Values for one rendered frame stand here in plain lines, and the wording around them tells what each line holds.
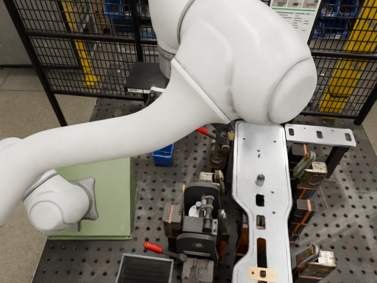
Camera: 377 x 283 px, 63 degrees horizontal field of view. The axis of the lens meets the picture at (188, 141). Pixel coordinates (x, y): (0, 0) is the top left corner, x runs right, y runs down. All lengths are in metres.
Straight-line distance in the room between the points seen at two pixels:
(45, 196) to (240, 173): 0.71
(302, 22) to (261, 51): 1.24
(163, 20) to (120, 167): 0.96
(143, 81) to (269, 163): 0.73
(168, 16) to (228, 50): 0.13
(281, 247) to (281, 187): 0.23
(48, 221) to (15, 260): 1.24
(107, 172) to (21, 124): 1.89
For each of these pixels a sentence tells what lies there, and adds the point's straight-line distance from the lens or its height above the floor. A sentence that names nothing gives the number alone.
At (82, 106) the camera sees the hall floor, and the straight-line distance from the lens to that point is 3.09.
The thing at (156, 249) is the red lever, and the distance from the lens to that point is 0.91.
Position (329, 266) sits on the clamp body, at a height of 1.04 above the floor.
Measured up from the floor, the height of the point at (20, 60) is 0.22.
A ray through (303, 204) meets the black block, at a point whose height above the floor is 0.99.
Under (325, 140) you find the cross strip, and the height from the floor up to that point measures 1.00.
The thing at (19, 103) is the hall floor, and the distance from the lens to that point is 3.37.
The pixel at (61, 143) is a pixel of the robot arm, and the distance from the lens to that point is 0.45.
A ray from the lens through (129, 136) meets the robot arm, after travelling 0.38.
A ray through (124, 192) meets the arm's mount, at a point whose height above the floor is 0.87.
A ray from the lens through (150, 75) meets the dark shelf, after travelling 1.59.
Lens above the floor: 1.99
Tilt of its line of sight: 49 degrees down
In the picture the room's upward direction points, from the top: straight up
